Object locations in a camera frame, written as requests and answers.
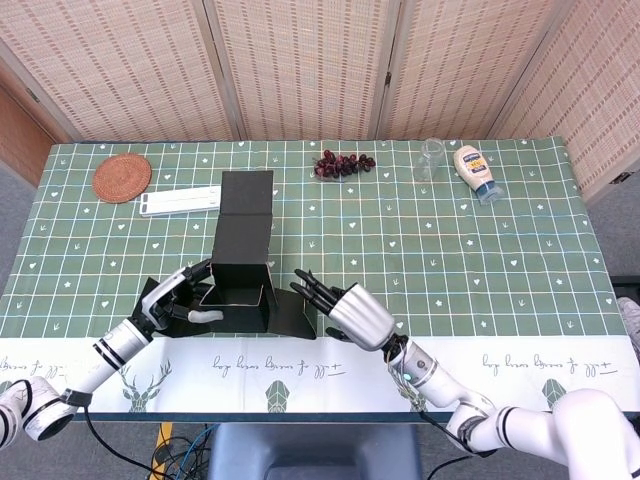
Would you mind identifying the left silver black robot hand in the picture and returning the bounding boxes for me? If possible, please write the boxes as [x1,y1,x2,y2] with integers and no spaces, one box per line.
[130,258,226,332]

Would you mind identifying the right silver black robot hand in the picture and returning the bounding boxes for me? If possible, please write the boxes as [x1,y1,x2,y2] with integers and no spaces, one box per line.
[289,268,397,352]

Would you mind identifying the black paper box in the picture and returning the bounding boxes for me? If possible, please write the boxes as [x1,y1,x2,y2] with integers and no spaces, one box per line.
[135,170,319,341]

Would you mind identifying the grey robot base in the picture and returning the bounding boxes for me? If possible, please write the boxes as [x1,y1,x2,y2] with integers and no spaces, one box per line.
[207,423,424,480]

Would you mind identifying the white folding stand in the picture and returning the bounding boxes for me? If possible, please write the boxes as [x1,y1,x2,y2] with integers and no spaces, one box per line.
[139,185,223,218]

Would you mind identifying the green checked tablecloth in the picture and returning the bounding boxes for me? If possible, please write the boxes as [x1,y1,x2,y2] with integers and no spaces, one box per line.
[0,137,640,416]

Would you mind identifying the round woven brown coaster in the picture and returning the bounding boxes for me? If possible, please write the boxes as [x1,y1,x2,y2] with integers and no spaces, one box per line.
[91,154,153,204]

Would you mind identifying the dark red grape bunch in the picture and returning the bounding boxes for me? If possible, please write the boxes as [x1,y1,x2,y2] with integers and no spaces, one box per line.
[313,148,377,181]

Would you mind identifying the clear plastic jar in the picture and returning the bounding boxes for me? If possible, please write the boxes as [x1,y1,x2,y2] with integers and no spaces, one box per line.
[411,138,446,183]

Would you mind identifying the mayonnaise squeeze bottle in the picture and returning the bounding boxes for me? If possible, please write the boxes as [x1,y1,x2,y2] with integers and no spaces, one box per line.
[452,143,503,206]

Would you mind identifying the brown wooden door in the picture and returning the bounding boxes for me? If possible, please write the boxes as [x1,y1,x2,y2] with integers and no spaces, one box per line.
[0,82,59,187]

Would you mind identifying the bamboo folding screen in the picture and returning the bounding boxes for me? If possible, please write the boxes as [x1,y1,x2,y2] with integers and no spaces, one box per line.
[0,0,640,206]

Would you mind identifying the white grey shoe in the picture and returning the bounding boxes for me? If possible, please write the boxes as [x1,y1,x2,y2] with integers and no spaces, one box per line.
[616,296,640,351]

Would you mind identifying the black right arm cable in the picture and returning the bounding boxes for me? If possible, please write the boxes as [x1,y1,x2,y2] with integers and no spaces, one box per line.
[417,409,496,480]

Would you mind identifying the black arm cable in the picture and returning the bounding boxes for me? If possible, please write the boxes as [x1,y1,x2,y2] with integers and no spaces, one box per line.
[417,409,496,480]
[82,405,171,480]

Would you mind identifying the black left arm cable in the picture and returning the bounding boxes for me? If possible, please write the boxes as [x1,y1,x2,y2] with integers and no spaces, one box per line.
[82,405,171,480]

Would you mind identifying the tangled floor cables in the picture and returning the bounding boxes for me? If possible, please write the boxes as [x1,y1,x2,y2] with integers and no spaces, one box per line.
[149,422,221,480]

